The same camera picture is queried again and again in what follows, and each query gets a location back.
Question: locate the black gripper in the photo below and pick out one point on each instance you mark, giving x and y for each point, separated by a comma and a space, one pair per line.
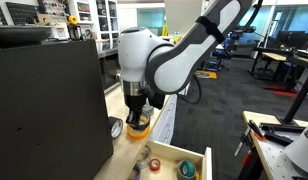
136, 103

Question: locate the black masking tape roll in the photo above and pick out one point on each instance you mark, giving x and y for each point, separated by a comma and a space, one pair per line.
138, 121

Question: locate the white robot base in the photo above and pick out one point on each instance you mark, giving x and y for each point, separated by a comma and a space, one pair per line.
297, 151

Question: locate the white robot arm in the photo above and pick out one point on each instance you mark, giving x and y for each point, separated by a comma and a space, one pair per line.
152, 68

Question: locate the orange tape roll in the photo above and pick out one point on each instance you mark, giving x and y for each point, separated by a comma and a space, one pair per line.
139, 134

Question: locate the white drawer cabinet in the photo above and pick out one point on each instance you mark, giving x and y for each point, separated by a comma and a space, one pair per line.
164, 127

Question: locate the clear tape roll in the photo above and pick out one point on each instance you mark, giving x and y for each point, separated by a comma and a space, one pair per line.
144, 157

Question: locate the open wooden drawer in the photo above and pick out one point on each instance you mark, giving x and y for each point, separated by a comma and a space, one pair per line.
170, 156

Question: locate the small red tape roll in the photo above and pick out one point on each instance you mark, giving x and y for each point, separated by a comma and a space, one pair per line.
155, 164

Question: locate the purple tape roll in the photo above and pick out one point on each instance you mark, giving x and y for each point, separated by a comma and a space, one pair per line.
134, 174

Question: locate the teal tape roll in drawer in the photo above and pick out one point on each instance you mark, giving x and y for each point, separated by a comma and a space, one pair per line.
185, 170

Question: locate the black microwave oven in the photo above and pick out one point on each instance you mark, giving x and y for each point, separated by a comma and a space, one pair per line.
109, 66

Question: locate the large black box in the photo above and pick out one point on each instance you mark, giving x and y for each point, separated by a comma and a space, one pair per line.
53, 117

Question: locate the white shelving unit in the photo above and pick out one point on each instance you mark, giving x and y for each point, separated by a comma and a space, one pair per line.
97, 18

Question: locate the black clamp tools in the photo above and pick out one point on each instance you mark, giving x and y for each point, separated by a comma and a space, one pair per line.
267, 131

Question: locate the grey duct tape roll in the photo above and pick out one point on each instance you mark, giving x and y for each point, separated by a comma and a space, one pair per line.
148, 109

